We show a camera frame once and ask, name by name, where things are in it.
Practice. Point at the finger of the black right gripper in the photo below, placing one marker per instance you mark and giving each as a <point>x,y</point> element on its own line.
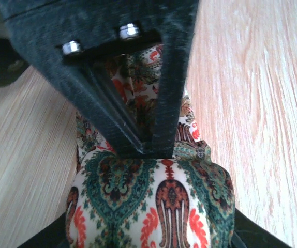
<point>78,46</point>

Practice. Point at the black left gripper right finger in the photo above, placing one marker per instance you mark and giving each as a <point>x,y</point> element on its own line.
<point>247,234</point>

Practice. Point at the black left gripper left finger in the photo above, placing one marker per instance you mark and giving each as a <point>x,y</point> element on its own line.
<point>53,236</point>

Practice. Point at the patterned paisley tie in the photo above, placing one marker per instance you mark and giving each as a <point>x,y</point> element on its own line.
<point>184,201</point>

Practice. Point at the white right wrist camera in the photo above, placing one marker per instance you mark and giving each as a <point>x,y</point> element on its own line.
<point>12,65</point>

